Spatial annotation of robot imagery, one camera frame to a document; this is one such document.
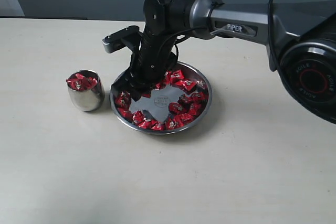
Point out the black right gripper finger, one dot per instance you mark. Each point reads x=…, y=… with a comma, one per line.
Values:
x=136, y=93
x=121, y=84

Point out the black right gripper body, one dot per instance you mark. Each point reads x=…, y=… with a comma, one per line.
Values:
x=153, y=60

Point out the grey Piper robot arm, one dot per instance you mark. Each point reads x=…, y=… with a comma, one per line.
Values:
x=299, y=37

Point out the stainless steel plate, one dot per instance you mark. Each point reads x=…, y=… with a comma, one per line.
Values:
x=162, y=103

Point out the stainless steel cup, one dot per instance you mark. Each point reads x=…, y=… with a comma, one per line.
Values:
x=88, y=100

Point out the red candies inside cup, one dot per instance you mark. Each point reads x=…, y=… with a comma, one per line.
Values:
x=81, y=83

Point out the pile of red wrapped candies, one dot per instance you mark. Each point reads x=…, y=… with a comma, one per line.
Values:
x=183, y=103

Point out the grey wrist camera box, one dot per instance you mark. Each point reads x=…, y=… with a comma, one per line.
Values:
x=129, y=37

